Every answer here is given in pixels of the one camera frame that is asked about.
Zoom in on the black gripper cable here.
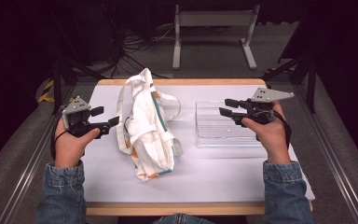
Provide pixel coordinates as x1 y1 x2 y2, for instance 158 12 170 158
49 114 70 161
271 109 293 149

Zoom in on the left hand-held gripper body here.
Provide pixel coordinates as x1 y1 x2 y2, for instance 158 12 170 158
60 95 110 139

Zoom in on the tangle of floor cables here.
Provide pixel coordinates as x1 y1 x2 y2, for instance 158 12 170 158
103 18 176 79

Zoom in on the white table sheet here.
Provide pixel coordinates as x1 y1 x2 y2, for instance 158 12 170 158
82 84 317 203

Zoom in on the aluminium frame rail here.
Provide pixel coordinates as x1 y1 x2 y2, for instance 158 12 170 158
0 87 77 224
293 85 358 224

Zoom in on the person's left hand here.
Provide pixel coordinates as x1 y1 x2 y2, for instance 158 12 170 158
53 116 102 169

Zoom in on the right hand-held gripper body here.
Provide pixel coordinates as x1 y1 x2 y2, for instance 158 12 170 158
233 87 295 127

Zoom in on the person's denim knee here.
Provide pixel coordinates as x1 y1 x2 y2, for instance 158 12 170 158
151 213 216 224

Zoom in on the person's right hand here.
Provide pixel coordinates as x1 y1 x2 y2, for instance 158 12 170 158
241 102 292 165

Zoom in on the yellow black hazard tape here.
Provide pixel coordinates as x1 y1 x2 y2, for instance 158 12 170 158
36 78 76 104

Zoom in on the white cloth tote bag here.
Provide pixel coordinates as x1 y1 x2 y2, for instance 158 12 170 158
115 67 184 183

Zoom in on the clear plastic tray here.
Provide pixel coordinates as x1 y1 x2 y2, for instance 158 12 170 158
195 100 269 149

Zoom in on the white metal stand frame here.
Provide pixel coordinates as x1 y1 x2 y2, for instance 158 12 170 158
172 3 261 71

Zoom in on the black tripod stand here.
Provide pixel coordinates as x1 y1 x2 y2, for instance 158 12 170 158
49 54 107 116
260 55 319 115

